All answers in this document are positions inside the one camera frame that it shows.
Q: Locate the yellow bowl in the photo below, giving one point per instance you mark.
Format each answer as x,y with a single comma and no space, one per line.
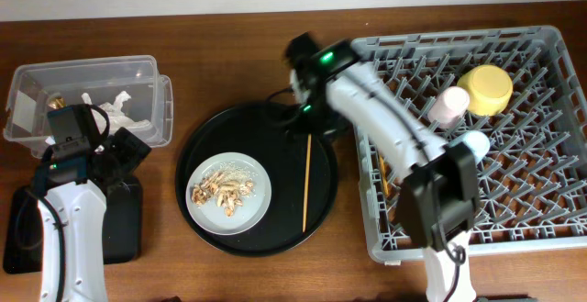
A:
489,88

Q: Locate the blue cup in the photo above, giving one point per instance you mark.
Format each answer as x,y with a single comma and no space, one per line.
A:
476,141

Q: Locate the grey plate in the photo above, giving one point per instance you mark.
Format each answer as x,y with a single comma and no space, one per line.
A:
211,218

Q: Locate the grey dishwasher rack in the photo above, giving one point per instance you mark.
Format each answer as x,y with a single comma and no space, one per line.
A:
532,182

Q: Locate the brown snack wrapper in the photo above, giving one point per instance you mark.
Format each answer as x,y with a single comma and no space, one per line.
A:
56,102

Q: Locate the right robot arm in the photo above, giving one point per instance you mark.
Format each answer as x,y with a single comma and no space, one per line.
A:
439,194

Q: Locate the pink cup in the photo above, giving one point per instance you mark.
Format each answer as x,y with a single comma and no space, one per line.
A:
449,107

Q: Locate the clear plastic bin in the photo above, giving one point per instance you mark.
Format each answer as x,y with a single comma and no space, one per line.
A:
102,79

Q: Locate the wooden chopstick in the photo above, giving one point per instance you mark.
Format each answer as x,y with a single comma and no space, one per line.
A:
383,174
306,182

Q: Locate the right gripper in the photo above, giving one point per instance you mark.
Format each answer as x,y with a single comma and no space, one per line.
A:
336,124

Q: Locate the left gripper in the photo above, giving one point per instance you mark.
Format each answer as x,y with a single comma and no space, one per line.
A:
128,151

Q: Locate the black round tray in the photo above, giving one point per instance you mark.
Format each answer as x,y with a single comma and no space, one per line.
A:
245,129

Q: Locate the white napkin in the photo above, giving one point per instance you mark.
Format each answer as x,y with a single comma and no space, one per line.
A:
117,119

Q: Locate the black rectangular tray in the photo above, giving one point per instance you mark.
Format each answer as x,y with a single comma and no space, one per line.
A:
121,228

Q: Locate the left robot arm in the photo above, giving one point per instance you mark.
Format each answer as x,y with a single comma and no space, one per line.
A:
90,205

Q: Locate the food scraps pile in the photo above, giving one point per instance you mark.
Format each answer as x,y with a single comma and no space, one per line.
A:
227,187

